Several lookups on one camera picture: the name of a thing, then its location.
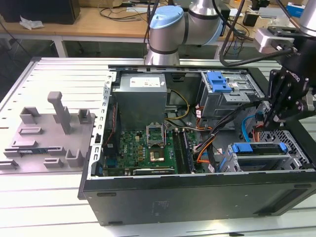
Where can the hard disk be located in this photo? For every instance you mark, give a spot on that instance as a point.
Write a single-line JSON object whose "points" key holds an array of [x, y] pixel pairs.
{"points": [[242, 148]]}

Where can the crumpled clear plastic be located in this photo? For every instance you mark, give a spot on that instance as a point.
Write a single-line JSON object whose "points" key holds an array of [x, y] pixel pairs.
{"points": [[30, 23]]}

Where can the CPU socket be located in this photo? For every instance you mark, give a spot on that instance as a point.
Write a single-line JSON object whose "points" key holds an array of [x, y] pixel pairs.
{"points": [[156, 155]]}

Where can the green RAM stick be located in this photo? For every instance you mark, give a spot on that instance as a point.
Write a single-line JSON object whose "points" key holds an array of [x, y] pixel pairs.
{"points": [[32, 150]]}

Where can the large black box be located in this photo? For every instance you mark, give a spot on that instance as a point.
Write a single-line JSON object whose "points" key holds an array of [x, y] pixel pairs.
{"points": [[24, 10]]}

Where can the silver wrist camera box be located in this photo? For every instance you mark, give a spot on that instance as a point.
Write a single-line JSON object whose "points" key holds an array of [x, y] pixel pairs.
{"points": [[264, 39]]}

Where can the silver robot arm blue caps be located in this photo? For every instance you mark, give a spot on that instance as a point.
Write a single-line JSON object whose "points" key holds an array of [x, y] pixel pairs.
{"points": [[168, 29]]}

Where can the green motherboard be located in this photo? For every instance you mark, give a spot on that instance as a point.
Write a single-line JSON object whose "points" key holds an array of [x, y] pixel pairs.
{"points": [[130, 148]]}

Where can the metal disk bay cage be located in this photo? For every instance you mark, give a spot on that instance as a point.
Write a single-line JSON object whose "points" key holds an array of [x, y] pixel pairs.
{"points": [[293, 158]]}

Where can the clear plastic bag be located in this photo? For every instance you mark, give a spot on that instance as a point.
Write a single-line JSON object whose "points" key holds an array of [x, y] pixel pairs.
{"points": [[280, 21]]}

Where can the grey power supply unit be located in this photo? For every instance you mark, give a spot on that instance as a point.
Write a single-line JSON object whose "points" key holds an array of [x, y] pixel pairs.
{"points": [[140, 103]]}

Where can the flat silver device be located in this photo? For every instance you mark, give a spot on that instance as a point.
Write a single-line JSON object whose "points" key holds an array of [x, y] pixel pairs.
{"points": [[271, 12]]}

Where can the blue plastic drive latch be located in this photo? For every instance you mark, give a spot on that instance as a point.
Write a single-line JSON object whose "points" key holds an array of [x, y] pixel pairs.
{"points": [[217, 81]]}

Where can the blue cardboard box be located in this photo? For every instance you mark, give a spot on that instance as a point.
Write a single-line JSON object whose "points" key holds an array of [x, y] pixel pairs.
{"points": [[295, 8]]}

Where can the wooden desk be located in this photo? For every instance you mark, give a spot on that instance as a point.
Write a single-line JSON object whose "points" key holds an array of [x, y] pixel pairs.
{"points": [[49, 28]]}

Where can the black open PC case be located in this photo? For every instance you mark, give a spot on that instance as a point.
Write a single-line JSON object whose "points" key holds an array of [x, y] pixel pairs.
{"points": [[172, 197]]}

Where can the black graphics card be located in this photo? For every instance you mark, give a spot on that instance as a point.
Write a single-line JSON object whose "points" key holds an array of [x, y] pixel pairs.
{"points": [[153, 171]]}

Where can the metal optical drive cage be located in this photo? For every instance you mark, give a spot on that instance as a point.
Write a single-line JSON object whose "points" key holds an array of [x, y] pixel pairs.
{"points": [[222, 103]]}

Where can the grey parts rack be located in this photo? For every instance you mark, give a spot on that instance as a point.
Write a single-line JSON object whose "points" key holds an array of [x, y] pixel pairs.
{"points": [[49, 138]]}

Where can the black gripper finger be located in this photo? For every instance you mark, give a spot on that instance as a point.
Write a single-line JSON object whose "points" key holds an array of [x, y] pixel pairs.
{"points": [[293, 111], [275, 86]]}

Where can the small black container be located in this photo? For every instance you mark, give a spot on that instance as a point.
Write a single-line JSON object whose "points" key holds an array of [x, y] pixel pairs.
{"points": [[250, 19]]}

